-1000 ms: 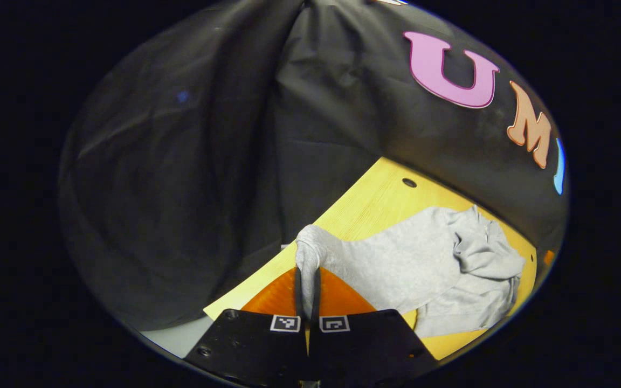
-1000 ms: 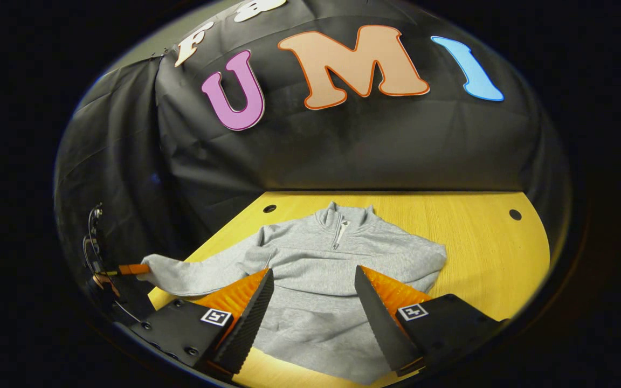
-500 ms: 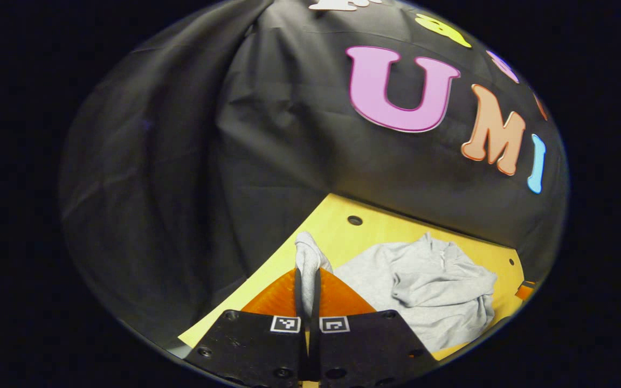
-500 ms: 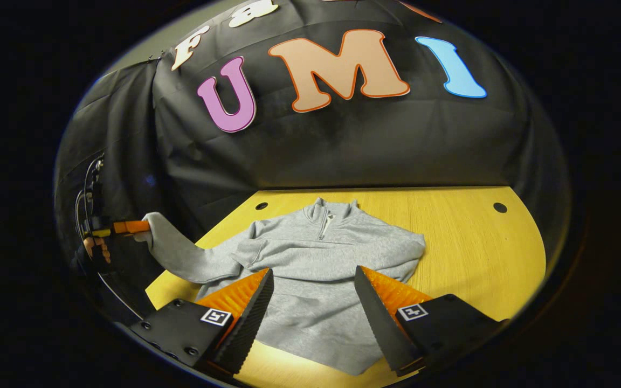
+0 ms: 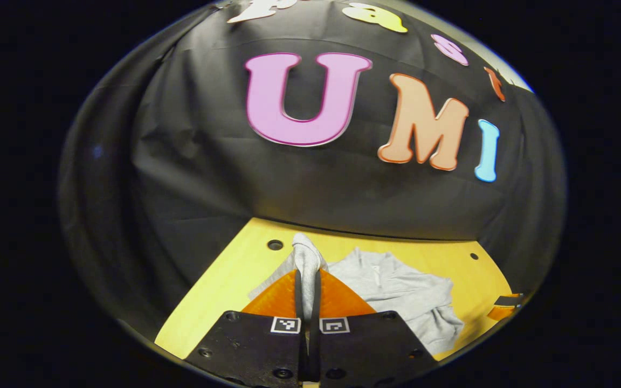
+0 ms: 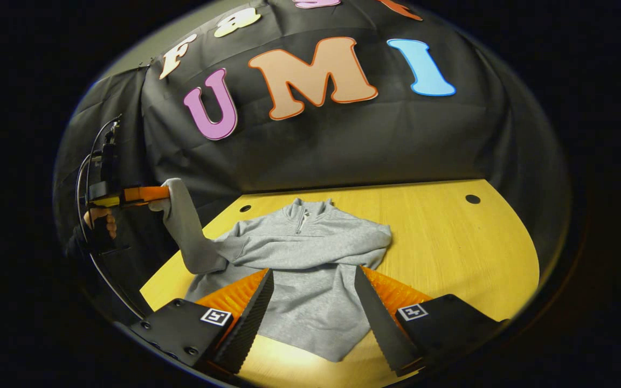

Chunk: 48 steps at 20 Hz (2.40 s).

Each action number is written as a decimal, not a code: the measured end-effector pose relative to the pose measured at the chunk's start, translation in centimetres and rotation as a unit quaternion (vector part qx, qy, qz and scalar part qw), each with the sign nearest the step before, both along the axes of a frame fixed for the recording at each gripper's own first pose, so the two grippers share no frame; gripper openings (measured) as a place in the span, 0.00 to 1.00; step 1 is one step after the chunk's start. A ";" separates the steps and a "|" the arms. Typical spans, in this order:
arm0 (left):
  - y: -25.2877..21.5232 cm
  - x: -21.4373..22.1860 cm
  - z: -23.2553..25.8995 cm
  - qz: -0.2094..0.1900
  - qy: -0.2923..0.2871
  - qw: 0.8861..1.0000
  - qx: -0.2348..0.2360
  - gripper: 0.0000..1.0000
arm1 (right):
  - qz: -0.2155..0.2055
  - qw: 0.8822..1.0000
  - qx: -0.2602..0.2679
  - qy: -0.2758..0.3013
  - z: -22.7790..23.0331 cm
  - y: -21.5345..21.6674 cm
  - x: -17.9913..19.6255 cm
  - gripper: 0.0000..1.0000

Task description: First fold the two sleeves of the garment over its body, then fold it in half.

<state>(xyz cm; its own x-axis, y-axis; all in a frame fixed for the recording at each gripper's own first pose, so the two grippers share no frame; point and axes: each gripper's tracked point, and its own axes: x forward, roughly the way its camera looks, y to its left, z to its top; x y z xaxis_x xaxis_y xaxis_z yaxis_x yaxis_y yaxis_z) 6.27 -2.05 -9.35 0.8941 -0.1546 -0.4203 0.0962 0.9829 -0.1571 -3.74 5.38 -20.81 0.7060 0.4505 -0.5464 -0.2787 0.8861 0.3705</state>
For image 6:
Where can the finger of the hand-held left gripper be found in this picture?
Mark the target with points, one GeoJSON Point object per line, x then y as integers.
{"type": "Point", "coordinates": [143, 195]}

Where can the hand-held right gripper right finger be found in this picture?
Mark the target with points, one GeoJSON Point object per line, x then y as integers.
{"type": "Point", "coordinates": [380, 323]}

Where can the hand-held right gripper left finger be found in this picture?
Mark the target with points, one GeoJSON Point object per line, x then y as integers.
{"type": "Point", "coordinates": [248, 323]}

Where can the grey zip-neck sweatshirt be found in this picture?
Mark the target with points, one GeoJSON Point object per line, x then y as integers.
{"type": "Point", "coordinates": [316, 242]}

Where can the black backdrop cloth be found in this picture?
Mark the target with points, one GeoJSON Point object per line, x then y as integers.
{"type": "Point", "coordinates": [370, 140]}

